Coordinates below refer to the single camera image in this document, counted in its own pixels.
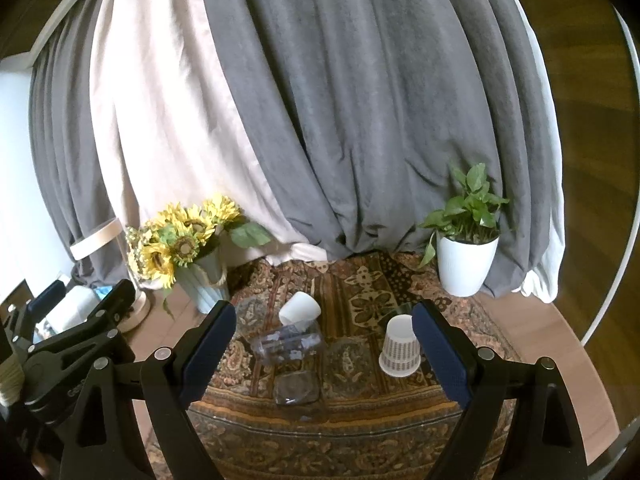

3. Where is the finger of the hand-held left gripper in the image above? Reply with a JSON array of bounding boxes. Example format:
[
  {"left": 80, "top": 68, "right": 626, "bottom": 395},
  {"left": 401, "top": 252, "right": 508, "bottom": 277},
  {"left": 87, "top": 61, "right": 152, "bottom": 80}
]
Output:
[
  {"left": 9, "top": 281, "right": 69, "bottom": 342},
  {"left": 27, "top": 279, "right": 137, "bottom": 357}
]

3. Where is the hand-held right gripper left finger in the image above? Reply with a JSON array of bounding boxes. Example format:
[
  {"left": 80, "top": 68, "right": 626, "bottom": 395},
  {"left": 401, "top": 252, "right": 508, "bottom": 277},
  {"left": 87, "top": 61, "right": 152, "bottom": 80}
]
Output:
[{"left": 60, "top": 300, "right": 238, "bottom": 480}]

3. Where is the yellow sunflower bouquet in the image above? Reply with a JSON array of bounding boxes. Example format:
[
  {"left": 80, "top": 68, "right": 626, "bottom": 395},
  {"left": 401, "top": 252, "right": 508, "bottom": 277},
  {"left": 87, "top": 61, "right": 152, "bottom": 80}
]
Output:
[{"left": 125, "top": 194, "right": 273, "bottom": 302}]

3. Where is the beige bristle brush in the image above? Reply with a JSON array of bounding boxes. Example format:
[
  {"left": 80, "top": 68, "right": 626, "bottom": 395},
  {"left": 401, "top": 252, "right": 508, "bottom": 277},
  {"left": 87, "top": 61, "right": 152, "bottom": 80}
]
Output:
[{"left": 0, "top": 354, "right": 27, "bottom": 407}]

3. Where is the white box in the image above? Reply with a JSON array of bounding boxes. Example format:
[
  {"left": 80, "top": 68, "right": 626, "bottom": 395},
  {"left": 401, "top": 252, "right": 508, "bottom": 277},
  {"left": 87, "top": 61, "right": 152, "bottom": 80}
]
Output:
[{"left": 44, "top": 285, "right": 103, "bottom": 335}]

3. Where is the plain white cup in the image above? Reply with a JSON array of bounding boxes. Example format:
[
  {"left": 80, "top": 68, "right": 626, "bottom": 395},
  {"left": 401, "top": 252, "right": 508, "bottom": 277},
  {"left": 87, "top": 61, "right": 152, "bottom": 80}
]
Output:
[{"left": 278, "top": 291, "right": 321, "bottom": 326}]

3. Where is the white table lamp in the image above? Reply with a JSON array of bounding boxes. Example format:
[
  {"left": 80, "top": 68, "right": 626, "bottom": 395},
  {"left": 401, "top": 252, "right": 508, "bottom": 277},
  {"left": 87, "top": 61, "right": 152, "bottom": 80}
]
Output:
[{"left": 69, "top": 217, "right": 152, "bottom": 334}]

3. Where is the light blue ribbed vase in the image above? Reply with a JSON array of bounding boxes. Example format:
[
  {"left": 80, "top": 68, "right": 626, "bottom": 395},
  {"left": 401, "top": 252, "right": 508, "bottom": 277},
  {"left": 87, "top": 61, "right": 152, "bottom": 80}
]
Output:
[{"left": 177, "top": 247, "right": 231, "bottom": 314}]

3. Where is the patterned brown rug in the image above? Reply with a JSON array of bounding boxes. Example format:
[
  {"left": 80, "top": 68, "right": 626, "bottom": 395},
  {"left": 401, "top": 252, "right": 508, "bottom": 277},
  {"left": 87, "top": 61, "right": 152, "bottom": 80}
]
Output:
[{"left": 189, "top": 250, "right": 522, "bottom": 480}]

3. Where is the green leafy plant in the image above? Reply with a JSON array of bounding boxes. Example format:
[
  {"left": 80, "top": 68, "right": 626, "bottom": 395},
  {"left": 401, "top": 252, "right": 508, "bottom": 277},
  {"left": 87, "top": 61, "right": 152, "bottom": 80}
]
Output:
[{"left": 417, "top": 162, "right": 511, "bottom": 269}]

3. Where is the beige curtain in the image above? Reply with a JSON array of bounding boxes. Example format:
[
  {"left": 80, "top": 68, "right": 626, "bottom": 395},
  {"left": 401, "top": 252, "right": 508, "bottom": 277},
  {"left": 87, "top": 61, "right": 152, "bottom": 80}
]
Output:
[{"left": 89, "top": 0, "right": 328, "bottom": 267}]

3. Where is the clear plastic cup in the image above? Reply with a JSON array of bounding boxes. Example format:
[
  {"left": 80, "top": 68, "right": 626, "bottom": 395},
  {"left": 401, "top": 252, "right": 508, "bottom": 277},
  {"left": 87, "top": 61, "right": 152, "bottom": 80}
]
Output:
[{"left": 249, "top": 320, "right": 324, "bottom": 364}]

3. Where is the clear glass cup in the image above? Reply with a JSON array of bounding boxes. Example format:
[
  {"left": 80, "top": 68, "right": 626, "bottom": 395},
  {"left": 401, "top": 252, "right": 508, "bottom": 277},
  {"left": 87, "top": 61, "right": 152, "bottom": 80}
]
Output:
[{"left": 273, "top": 370, "right": 321, "bottom": 406}]

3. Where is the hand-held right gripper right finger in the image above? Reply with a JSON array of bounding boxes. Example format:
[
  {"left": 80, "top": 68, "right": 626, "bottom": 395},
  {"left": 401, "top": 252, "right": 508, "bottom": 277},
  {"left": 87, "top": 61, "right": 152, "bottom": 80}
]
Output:
[{"left": 411, "top": 300, "right": 588, "bottom": 480}]

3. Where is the white patterned cup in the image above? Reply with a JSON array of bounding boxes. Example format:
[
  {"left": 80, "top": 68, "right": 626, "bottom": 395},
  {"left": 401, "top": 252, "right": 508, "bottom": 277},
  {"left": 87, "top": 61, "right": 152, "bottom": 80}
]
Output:
[{"left": 378, "top": 314, "right": 424, "bottom": 377}]

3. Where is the narrow grey curtain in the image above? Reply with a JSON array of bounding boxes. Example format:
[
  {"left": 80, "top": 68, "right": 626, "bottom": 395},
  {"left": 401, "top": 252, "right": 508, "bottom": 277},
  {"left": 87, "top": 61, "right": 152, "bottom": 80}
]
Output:
[{"left": 29, "top": 0, "right": 132, "bottom": 288}]

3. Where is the wide grey curtain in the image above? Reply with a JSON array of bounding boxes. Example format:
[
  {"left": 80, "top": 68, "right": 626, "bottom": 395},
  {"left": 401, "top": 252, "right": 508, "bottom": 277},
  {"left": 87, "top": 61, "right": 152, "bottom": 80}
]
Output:
[{"left": 196, "top": 0, "right": 567, "bottom": 302}]

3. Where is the white curved curtain rail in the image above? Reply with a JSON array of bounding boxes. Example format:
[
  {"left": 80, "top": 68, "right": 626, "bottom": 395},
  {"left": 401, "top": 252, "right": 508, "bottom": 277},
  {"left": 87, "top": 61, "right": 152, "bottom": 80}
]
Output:
[{"left": 29, "top": 0, "right": 127, "bottom": 57}]

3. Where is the white sheer curtain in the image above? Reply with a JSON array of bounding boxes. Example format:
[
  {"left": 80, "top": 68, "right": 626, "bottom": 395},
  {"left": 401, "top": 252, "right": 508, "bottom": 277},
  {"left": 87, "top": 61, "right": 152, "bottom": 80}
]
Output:
[{"left": 500, "top": 0, "right": 567, "bottom": 304}]

